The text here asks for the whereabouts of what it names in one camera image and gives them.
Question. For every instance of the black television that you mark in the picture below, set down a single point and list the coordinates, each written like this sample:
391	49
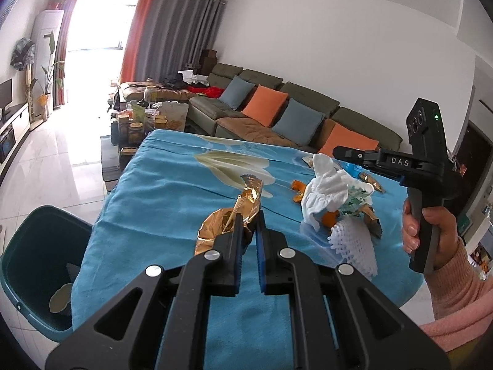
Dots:
5	94

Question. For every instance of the blue flower-print blanket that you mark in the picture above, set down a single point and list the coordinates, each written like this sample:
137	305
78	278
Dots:
161	208

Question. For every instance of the orange and grey curtain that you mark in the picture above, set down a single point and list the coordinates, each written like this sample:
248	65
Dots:
169	27

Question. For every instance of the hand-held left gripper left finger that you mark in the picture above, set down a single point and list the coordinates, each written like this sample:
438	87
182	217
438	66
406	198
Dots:
231	254

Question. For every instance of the orange peel piece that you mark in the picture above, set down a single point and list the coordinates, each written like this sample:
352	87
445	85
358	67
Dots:
298	189
331	217

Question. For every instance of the red cloth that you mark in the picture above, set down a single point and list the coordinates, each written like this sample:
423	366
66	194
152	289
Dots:
210	91

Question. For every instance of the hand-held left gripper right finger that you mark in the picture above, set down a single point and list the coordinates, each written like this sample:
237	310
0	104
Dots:
261	254

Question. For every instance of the grey flat scrap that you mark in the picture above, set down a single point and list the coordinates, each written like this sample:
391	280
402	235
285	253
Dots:
73	269

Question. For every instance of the blue-grey cushion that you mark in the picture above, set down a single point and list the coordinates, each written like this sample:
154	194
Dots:
298	121
235	92

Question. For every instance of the cluster of food jars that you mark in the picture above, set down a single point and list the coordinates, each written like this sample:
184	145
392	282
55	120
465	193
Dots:
134	129

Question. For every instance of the brown cardboard boxes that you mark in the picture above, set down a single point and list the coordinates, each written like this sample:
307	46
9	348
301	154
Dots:
210	59

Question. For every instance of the teal plastic trash bin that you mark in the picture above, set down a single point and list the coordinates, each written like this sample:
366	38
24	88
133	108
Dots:
30	246

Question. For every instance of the person's right hand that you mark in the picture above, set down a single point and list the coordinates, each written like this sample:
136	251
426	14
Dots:
443	235

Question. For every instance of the dark red curtain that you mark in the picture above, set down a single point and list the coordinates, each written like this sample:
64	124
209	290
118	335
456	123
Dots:
63	27

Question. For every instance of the green printed packet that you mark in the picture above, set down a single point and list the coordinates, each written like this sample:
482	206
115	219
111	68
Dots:
356	199

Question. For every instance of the dark wooden door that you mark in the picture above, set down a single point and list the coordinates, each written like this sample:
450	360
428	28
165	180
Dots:
472	142

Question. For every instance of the white television cabinet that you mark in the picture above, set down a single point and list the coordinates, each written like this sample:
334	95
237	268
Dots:
17	117

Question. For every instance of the beige round scrap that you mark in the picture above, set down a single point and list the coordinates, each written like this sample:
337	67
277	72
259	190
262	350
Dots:
59	300

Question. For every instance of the orange cushion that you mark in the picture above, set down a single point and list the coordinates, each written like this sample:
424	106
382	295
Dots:
346	140
264	106

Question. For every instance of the brown gold snack wrapper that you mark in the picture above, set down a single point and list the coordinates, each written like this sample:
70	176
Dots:
371	221

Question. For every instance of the white standing air conditioner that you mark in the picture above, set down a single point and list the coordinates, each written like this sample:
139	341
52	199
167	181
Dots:
42	31

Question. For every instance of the white tissue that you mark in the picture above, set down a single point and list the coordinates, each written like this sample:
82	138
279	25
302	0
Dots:
327	189

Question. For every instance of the covered standing fan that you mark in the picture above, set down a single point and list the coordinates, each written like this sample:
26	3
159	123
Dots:
23	54

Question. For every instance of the white foam fruit net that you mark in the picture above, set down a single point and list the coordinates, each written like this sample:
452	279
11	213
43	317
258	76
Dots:
352	246

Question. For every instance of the clear plastic bag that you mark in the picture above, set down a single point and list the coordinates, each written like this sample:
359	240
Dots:
317	244

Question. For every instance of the dark glass coffee table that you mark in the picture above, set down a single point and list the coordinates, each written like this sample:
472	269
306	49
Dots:
109	158

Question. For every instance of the small gold candy wrapper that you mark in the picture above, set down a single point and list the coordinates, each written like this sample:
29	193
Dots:
371	183

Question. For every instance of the green brown sectional sofa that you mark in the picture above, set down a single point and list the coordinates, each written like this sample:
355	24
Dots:
308	96

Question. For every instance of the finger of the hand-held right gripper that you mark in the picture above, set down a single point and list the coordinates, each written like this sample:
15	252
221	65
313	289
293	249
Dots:
356	156

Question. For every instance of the white plastic bag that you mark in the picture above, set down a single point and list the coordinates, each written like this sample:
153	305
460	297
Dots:
190	75

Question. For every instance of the gold foil wrapper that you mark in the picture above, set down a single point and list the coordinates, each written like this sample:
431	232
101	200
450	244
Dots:
215	227

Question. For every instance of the tall potted plant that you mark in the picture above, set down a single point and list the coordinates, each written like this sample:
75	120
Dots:
50	65

